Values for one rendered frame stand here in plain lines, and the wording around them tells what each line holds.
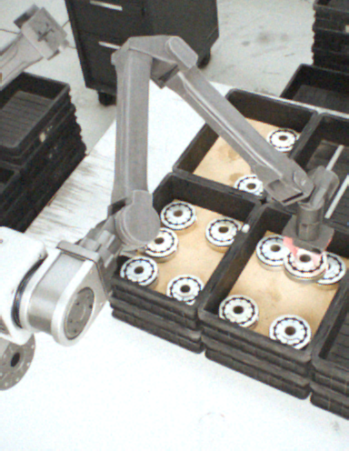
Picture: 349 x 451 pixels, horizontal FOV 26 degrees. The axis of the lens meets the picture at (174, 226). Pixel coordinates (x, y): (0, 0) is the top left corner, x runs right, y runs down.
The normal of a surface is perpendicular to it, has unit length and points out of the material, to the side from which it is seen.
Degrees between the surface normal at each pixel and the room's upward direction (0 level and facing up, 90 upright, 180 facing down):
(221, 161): 0
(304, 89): 0
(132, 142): 42
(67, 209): 0
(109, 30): 90
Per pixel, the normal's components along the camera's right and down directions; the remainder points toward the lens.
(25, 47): 0.07, 0.37
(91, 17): -0.46, 0.71
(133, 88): 0.49, -0.26
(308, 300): -0.11, -0.64
